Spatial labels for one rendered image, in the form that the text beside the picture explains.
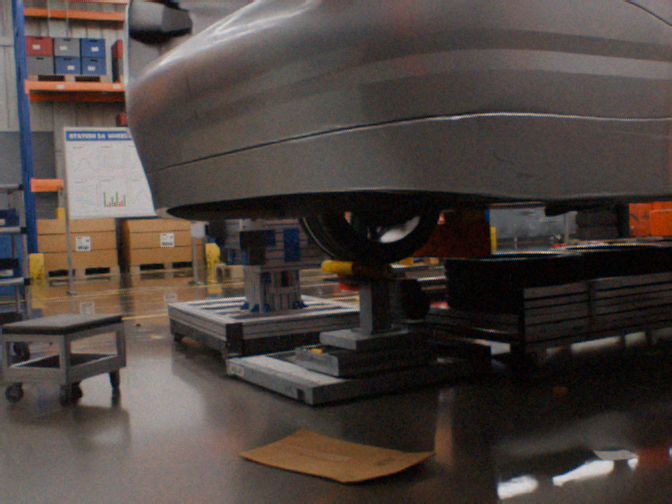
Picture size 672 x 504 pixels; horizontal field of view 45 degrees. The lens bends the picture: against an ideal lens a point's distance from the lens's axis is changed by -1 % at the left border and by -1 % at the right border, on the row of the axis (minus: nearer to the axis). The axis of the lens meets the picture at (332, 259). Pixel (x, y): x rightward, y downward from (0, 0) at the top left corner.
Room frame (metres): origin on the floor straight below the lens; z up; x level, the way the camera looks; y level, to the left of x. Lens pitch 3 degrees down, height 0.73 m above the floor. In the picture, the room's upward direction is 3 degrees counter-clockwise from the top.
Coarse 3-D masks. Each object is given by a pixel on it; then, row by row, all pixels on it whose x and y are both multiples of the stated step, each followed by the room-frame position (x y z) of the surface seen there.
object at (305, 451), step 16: (304, 432) 2.65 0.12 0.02; (272, 448) 2.52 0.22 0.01; (288, 448) 2.51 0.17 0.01; (304, 448) 2.50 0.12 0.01; (320, 448) 2.50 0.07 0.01; (336, 448) 2.49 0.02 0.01; (352, 448) 2.48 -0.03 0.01; (368, 448) 2.47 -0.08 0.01; (272, 464) 2.37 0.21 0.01; (288, 464) 2.36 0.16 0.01; (304, 464) 2.35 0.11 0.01; (320, 464) 2.34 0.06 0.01; (336, 464) 2.32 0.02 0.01; (352, 464) 2.31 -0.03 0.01; (368, 464) 2.31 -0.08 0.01; (384, 464) 2.30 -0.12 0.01; (400, 464) 2.25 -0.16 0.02; (352, 480) 2.17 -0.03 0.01
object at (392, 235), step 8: (352, 216) 3.56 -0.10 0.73; (416, 216) 3.56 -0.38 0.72; (424, 216) 3.52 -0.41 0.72; (344, 224) 3.32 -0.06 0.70; (352, 224) 3.56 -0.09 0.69; (400, 224) 3.62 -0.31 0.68; (408, 224) 3.56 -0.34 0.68; (416, 224) 3.51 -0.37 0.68; (352, 232) 3.33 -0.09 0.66; (368, 232) 3.62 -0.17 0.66; (376, 232) 3.62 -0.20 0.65; (384, 232) 3.66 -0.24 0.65; (392, 232) 3.60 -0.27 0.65; (400, 232) 3.55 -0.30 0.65; (408, 232) 3.49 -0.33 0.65; (368, 240) 3.37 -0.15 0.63; (376, 240) 3.57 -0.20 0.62; (384, 240) 3.52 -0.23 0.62; (392, 240) 3.47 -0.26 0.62; (400, 240) 3.46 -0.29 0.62
